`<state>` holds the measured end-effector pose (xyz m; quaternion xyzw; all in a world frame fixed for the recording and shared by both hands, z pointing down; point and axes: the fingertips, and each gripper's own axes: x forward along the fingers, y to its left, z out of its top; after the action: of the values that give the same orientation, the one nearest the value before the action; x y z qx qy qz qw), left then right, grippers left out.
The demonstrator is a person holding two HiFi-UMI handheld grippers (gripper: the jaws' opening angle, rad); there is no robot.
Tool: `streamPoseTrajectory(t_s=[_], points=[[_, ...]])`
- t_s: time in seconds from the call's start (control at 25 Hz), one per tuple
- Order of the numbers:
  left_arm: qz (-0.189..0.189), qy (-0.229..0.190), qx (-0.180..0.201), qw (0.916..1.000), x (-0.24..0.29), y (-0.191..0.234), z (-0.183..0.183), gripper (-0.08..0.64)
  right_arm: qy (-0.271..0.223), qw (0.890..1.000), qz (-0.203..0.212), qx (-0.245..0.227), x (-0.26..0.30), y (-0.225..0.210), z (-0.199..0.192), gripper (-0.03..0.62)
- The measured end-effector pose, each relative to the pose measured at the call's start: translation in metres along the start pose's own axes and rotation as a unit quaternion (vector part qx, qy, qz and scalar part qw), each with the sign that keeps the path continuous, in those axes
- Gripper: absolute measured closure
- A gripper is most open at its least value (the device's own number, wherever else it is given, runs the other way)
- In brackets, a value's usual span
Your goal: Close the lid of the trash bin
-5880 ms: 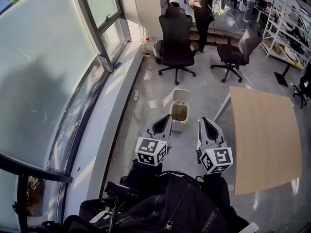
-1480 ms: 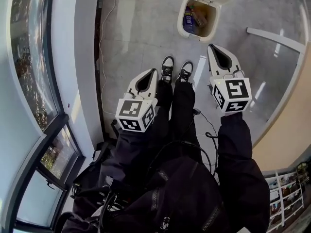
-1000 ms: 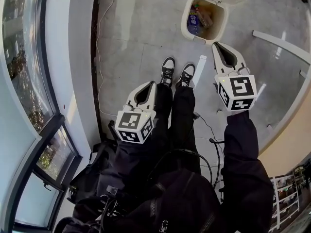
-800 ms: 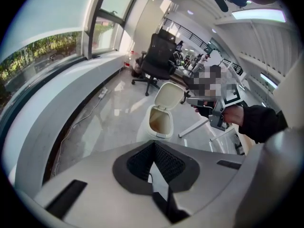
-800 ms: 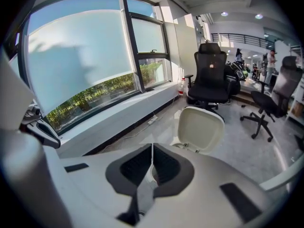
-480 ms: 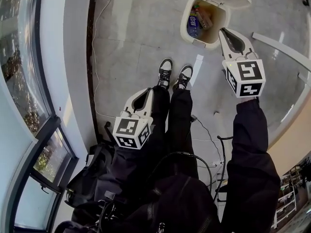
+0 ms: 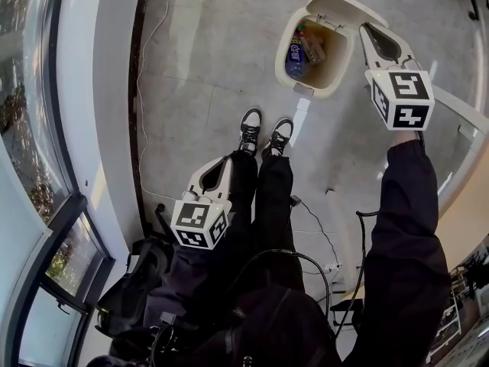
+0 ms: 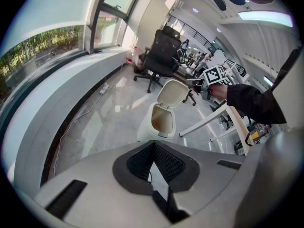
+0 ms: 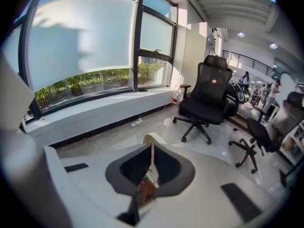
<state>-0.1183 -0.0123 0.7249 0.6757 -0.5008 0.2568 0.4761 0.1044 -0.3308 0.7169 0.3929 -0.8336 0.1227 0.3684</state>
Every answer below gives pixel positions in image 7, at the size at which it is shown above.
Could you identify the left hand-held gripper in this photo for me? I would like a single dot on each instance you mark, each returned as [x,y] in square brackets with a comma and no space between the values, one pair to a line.
[193,216]

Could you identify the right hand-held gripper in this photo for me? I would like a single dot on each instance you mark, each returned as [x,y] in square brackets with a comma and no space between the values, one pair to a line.
[405,86]

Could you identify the white trash bin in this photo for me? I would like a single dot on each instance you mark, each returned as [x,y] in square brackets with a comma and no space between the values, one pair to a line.
[336,71]

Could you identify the white plastic trash bin lid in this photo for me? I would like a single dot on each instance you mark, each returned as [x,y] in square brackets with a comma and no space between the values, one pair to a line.
[336,6]

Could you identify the person's left forearm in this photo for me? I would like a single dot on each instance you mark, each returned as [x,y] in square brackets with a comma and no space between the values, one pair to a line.
[191,266]

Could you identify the person's right forearm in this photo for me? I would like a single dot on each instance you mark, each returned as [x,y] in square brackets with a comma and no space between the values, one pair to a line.
[409,182]

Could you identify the person's left leg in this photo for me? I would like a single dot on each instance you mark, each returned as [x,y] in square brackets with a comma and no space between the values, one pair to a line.
[244,189]

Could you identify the person's leg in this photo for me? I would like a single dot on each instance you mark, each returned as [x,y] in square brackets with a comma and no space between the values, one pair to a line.
[244,189]
[273,205]

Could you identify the person's right leg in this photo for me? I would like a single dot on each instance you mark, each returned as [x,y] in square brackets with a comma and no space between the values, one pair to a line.
[273,205]

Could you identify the person's left shoe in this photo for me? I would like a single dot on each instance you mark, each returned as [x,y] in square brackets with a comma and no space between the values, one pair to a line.
[250,128]

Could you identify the person's shoe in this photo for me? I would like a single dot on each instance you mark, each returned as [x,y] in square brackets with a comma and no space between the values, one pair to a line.
[279,136]
[250,128]

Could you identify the brown cardboard scrap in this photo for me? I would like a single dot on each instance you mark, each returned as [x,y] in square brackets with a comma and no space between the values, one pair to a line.
[315,48]

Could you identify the person's right shoe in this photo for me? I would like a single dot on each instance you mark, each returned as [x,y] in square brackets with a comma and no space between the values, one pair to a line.
[279,136]

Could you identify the black power adapter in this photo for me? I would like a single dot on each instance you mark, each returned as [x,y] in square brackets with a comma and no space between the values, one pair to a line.
[296,201]

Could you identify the red green wrapper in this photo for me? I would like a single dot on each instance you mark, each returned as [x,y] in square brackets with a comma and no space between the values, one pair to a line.
[302,30]

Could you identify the blue snack packet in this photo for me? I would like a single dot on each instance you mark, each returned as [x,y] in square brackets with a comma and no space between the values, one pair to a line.
[295,57]

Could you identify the black backpack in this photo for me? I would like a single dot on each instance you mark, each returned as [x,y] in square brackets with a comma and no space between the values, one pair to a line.
[130,281]

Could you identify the white power strip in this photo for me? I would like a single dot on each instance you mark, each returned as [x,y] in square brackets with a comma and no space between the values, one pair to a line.
[332,267]

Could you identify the person's black jacket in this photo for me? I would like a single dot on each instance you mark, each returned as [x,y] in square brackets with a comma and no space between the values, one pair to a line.
[275,319]

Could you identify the black-framed frosted window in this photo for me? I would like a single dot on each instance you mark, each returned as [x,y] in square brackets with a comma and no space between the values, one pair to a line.
[23,90]

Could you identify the white shelf rack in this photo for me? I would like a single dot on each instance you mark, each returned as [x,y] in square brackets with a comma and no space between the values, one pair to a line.
[458,300]

